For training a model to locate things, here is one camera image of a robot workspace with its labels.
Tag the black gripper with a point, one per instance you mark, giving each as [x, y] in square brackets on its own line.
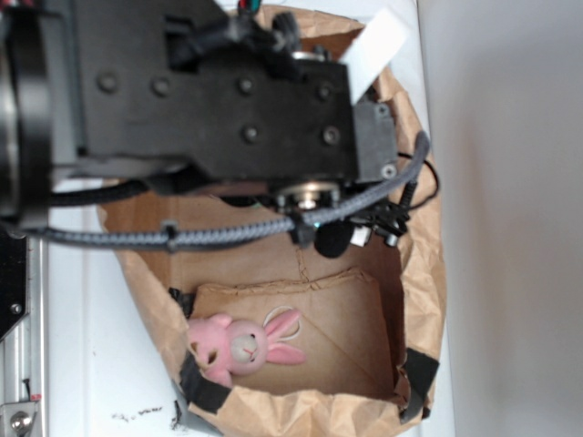
[179, 97]

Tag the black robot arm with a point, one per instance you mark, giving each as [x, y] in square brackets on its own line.
[40, 123]

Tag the brown paper bag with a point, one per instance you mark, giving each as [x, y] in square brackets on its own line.
[372, 328]

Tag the pink plush bunny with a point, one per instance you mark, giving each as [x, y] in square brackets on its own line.
[225, 347]

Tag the aluminium frame rail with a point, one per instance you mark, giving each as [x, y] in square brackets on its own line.
[23, 346]

